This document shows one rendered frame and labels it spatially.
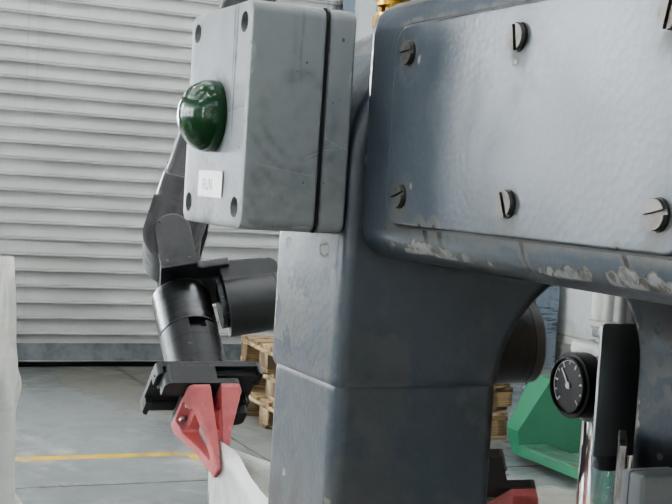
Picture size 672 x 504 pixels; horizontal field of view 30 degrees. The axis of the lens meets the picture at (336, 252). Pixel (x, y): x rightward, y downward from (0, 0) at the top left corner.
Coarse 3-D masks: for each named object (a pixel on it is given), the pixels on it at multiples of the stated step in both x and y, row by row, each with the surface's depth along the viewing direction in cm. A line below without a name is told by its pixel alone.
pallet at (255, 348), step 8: (248, 336) 668; (256, 336) 670; (264, 336) 672; (272, 336) 675; (248, 344) 667; (256, 344) 653; (264, 344) 642; (272, 344) 642; (248, 352) 671; (256, 352) 672; (264, 352) 640; (272, 352) 628; (248, 360) 671; (256, 360) 673; (264, 360) 640; (272, 360) 636; (264, 368) 640; (272, 368) 636; (496, 384) 644; (504, 384) 645
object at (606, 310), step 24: (600, 312) 70; (624, 312) 69; (600, 336) 67; (624, 336) 68; (600, 360) 67; (624, 360) 68; (600, 384) 67; (624, 384) 68; (600, 408) 68; (624, 408) 68; (600, 432) 68; (600, 456) 68
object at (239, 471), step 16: (224, 448) 110; (224, 464) 110; (240, 464) 104; (256, 464) 105; (208, 480) 113; (224, 480) 110; (240, 480) 103; (256, 480) 105; (208, 496) 113; (224, 496) 109; (240, 496) 103; (256, 496) 95
